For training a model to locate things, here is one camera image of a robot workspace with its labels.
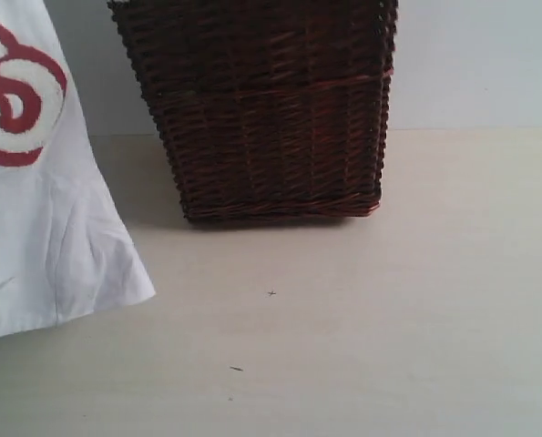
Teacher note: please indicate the dark brown wicker basket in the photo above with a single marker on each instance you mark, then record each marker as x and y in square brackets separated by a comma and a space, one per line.
[267, 110]

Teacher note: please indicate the white shirt with red lettering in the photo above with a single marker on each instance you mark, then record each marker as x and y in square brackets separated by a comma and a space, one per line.
[64, 251]

